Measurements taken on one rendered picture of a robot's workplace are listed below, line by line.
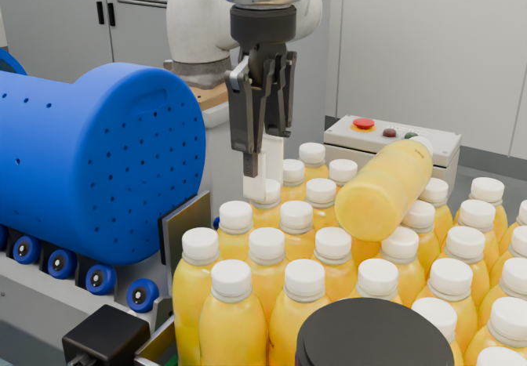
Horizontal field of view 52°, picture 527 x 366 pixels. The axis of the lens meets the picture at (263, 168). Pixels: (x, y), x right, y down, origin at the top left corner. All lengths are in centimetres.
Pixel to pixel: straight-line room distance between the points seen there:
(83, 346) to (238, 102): 31
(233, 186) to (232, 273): 93
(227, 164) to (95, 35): 200
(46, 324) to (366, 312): 70
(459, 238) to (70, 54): 308
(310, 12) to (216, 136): 39
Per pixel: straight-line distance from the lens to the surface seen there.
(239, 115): 61
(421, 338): 24
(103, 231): 75
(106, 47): 323
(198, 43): 139
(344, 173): 75
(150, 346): 66
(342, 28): 369
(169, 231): 74
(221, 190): 142
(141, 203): 79
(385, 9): 355
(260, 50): 62
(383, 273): 55
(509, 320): 53
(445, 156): 84
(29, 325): 93
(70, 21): 344
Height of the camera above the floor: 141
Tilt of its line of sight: 25 degrees down
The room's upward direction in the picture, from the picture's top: straight up
